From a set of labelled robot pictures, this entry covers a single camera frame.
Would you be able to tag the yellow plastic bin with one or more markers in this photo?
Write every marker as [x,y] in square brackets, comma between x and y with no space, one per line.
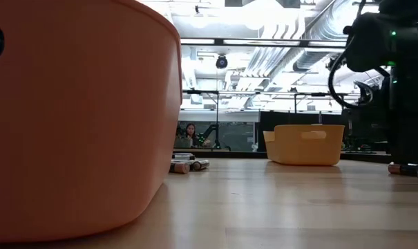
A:
[303,148]

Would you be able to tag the black dome overhead camera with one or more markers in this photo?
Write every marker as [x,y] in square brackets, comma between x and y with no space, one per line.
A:
[221,62]

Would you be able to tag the black copper-top battery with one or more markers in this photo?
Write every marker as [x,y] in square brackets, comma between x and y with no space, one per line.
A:
[182,156]
[397,168]
[179,168]

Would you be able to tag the person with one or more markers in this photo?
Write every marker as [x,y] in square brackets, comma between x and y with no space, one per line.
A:
[191,133]

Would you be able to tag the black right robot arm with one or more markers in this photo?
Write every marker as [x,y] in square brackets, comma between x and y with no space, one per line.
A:
[385,41]

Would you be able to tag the silver battery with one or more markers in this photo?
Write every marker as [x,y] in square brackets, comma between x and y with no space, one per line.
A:
[201,164]
[181,160]

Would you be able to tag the black background rack frame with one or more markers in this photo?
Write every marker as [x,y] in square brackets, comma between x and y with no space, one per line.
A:
[250,92]

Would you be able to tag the orange plastic bin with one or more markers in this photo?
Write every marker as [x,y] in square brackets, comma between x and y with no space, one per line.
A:
[74,121]

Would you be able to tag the black overhead crossbar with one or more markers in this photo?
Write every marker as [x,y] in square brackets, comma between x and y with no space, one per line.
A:
[264,42]

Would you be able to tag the black background robot arm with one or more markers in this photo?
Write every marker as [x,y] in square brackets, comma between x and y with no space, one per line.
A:
[210,133]

